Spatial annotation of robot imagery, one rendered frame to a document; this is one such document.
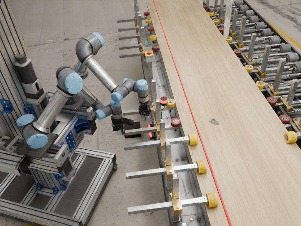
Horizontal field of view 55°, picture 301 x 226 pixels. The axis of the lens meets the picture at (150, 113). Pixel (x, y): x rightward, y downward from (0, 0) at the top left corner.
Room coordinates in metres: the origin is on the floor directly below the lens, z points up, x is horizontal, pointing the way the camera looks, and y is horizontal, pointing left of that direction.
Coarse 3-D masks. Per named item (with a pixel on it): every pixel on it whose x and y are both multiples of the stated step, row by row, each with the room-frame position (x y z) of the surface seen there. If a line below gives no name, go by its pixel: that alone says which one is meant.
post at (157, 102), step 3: (156, 99) 1.71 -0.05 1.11; (159, 99) 1.72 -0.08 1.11; (156, 102) 1.69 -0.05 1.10; (159, 102) 1.70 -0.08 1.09; (156, 105) 1.69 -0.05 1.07; (159, 105) 1.70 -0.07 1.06; (156, 108) 1.69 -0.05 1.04; (159, 108) 1.70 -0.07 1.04; (156, 111) 1.69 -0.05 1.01; (159, 111) 1.70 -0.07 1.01; (156, 114) 1.69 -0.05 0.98; (159, 114) 1.70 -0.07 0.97; (156, 117) 1.70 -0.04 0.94; (159, 117) 1.70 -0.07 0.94; (156, 120) 1.72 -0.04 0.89
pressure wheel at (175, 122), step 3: (171, 120) 1.69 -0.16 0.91; (174, 120) 1.69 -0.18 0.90; (177, 120) 1.69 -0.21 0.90; (180, 120) 1.68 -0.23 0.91; (171, 123) 1.66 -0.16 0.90; (174, 123) 1.65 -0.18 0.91; (177, 123) 1.65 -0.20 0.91; (180, 123) 1.66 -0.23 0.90; (174, 126) 1.64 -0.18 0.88; (177, 126) 1.64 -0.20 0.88
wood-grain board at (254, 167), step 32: (192, 0) 4.23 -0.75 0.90; (160, 32) 3.28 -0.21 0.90; (192, 32) 3.21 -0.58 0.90; (192, 64) 2.50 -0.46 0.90; (224, 64) 2.45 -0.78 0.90; (192, 96) 1.98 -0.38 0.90; (224, 96) 1.94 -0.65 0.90; (256, 96) 1.90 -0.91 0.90; (192, 128) 1.59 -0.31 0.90; (224, 128) 1.56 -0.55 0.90; (256, 128) 1.53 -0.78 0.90; (192, 160) 1.28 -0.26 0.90; (224, 160) 1.25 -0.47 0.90; (256, 160) 1.23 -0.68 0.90; (288, 160) 1.21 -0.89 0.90; (224, 192) 1.00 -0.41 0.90; (256, 192) 0.98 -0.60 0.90; (288, 192) 0.96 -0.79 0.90; (224, 224) 0.80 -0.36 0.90; (256, 224) 0.78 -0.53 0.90; (288, 224) 0.77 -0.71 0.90
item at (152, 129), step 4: (140, 128) 1.68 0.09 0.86; (144, 128) 1.67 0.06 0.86; (148, 128) 1.67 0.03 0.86; (152, 128) 1.67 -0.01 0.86; (156, 128) 1.66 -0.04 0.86; (168, 128) 1.66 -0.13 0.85; (172, 128) 1.66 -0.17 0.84; (176, 128) 1.66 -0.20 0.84; (128, 132) 1.64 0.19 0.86; (132, 132) 1.65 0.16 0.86; (136, 132) 1.65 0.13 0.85; (140, 132) 1.65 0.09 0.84; (144, 132) 1.65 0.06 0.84; (148, 132) 1.65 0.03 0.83
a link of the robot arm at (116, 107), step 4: (112, 100) 1.66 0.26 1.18; (108, 104) 1.66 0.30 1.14; (112, 104) 1.62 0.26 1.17; (116, 104) 1.62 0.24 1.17; (120, 104) 1.65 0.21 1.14; (112, 108) 1.61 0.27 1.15; (116, 108) 1.62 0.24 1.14; (120, 108) 1.64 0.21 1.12; (116, 112) 1.62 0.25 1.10; (120, 112) 1.63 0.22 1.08
